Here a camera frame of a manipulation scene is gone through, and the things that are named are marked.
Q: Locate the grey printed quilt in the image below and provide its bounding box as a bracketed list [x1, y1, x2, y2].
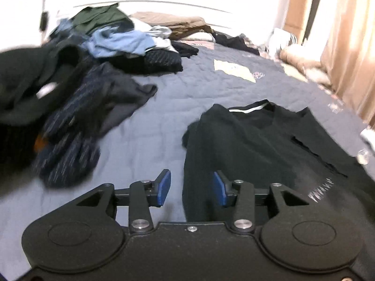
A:
[0, 39, 375, 281]

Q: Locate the white grey garment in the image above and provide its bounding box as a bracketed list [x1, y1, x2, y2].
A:
[130, 17, 177, 54]

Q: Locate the tall cardboard box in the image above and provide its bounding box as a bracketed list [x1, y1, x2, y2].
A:
[284, 0, 323, 39]

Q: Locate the black jacket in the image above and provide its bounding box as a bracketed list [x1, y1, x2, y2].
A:
[0, 43, 86, 188]

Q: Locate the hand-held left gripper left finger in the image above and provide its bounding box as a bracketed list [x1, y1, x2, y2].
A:
[75, 168, 172, 236]

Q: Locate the dark green garment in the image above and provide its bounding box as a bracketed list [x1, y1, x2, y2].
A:
[70, 2, 133, 36]

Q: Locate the tan coat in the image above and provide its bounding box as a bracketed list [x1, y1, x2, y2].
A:
[130, 11, 215, 41]

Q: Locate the blue denim garment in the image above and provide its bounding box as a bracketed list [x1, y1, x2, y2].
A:
[49, 20, 89, 45]

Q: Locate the black stand on pole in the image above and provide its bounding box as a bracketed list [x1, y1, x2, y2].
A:
[40, 0, 49, 32]

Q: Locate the light blue shirt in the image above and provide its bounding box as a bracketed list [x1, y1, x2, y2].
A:
[81, 27, 155, 59]

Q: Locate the white folded garment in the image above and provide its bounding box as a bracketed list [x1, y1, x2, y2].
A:
[358, 127, 375, 153]

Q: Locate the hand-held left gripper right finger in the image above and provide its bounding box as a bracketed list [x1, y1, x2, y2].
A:
[213, 170, 311, 236]

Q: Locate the black t-shirt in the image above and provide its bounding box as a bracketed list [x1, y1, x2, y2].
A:
[181, 99, 375, 270]

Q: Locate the beige curtain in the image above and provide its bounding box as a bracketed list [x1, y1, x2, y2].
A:
[320, 0, 375, 124]

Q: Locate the beige cushion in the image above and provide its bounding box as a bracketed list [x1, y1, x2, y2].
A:
[279, 46, 334, 86]

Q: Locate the navy striped garment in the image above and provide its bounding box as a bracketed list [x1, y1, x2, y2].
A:
[32, 61, 159, 190]

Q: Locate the black crumpled garment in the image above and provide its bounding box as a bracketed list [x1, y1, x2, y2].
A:
[210, 32, 262, 57]

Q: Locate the black dotted garment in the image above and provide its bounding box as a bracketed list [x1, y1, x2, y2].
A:
[108, 48, 184, 76]

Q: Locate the pile of mixed clothes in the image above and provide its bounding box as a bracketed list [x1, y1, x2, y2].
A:
[58, 0, 235, 27]

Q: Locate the black knit garment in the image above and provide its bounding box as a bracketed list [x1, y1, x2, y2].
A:
[171, 39, 200, 58]

